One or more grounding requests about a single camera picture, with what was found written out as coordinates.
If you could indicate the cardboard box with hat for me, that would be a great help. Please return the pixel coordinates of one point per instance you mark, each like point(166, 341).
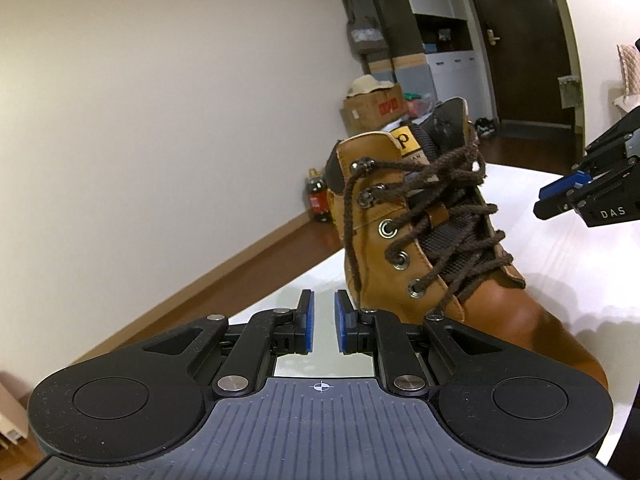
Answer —
point(371, 104)

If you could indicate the dark wooden door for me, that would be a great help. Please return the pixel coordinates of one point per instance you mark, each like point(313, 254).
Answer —
point(527, 53)

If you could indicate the dark brown shoelace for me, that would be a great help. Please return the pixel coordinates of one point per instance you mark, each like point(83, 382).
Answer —
point(416, 230)

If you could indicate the tan leather lace-up boot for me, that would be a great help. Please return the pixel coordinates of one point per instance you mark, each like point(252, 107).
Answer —
point(510, 314)

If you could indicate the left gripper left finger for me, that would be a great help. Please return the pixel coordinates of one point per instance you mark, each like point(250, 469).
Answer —
point(249, 351)

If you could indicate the bottles with yellow labels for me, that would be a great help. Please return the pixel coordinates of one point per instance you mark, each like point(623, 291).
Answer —
point(317, 195)

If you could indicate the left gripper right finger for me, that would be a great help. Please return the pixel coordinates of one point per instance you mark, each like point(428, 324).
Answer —
point(380, 335)

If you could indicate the white drawer cabinet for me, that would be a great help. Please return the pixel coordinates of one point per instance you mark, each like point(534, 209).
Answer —
point(461, 73)

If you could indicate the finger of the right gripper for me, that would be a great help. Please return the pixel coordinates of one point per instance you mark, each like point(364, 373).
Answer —
point(552, 206)
point(561, 186)

